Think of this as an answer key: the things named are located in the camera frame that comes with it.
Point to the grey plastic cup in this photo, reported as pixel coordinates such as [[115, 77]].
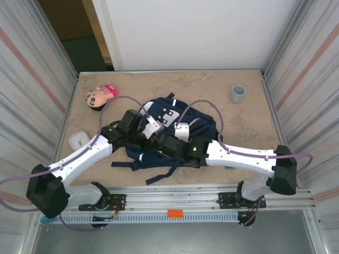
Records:
[[237, 94]]

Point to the orange tag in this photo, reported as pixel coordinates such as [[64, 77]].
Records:
[[175, 213]]

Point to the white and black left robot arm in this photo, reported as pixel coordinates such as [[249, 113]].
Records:
[[87, 153]]

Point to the blue clip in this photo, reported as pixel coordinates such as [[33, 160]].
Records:
[[49, 220]]

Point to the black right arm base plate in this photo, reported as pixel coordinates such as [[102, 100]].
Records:
[[225, 198]]

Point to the navy blue student backpack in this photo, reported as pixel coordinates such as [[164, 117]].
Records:
[[201, 124]]

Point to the pink plush doll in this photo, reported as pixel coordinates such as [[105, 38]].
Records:
[[99, 96]]

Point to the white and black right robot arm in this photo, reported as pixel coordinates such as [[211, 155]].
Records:
[[238, 156]]

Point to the white rounded plastic box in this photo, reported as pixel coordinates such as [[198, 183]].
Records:
[[78, 140]]

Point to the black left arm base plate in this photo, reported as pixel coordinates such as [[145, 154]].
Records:
[[119, 198]]

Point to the aluminium mounting rail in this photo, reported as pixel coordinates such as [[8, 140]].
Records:
[[172, 197]]

